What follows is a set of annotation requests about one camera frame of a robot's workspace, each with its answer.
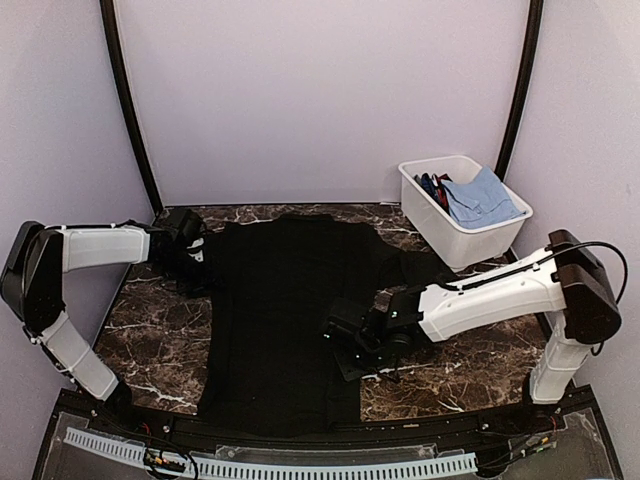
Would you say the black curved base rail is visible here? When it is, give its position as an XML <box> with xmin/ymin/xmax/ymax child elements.
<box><xmin>91</xmin><ymin>402</ymin><xmax>542</xmax><ymax>452</ymax></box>

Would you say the black long sleeve shirt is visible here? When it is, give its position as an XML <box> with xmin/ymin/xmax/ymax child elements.
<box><xmin>197</xmin><ymin>215</ymin><xmax>454</xmax><ymax>437</ymax></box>

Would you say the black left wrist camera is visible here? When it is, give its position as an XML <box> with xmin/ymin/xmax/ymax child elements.
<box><xmin>164</xmin><ymin>208</ymin><xmax>205</xmax><ymax>249</ymax></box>

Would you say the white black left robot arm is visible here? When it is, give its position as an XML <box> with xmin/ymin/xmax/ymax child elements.
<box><xmin>1</xmin><ymin>209</ymin><xmax>212</xmax><ymax>436</ymax></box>

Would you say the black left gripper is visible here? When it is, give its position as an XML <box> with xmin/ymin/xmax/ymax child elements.
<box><xmin>156</xmin><ymin>248</ymin><xmax>229</xmax><ymax>298</ymax></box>

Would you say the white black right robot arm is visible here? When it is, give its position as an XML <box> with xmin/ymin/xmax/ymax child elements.
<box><xmin>320</xmin><ymin>230</ymin><xmax>622</xmax><ymax>434</ymax></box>

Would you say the white plastic bin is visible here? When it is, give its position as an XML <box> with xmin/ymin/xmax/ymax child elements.
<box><xmin>398</xmin><ymin>155</ymin><xmax>533</xmax><ymax>271</ymax></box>

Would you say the black frame post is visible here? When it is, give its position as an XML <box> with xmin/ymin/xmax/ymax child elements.
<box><xmin>99</xmin><ymin>0</ymin><xmax>164</xmax><ymax>214</ymax></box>
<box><xmin>494</xmin><ymin>0</ymin><xmax>544</xmax><ymax>181</ymax></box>

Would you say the black left frame post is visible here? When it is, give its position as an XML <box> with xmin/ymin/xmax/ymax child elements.
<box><xmin>99</xmin><ymin>0</ymin><xmax>164</xmax><ymax>214</ymax></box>

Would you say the black right frame post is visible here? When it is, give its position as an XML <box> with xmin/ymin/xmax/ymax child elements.
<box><xmin>494</xmin><ymin>0</ymin><xmax>544</xmax><ymax>181</ymax></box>

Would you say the red navy plaid shirt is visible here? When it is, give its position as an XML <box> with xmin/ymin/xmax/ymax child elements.
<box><xmin>413</xmin><ymin>173</ymin><xmax>449</xmax><ymax>212</ymax></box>

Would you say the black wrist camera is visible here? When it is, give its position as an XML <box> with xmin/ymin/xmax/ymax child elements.
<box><xmin>320</xmin><ymin>298</ymin><xmax>369</xmax><ymax>346</ymax></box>
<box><xmin>164</xmin><ymin>208</ymin><xmax>205</xmax><ymax>249</ymax></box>

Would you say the light blue polo shirt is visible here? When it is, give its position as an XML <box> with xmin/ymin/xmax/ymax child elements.
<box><xmin>442</xmin><ymin>167</ymin><xmax>526</xmax><ymax>230</ymax></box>

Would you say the white slotted cable duct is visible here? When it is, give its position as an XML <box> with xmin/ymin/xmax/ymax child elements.
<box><xmin>63</xmin><ymin>427</ymin><xmax>478</xmax><ymax>479</ymax></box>

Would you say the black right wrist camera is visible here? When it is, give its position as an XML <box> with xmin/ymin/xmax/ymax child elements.
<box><xmin>320</xmin><ymin>298</ymin><xmax>369</xmax><ymax>346</ymax></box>

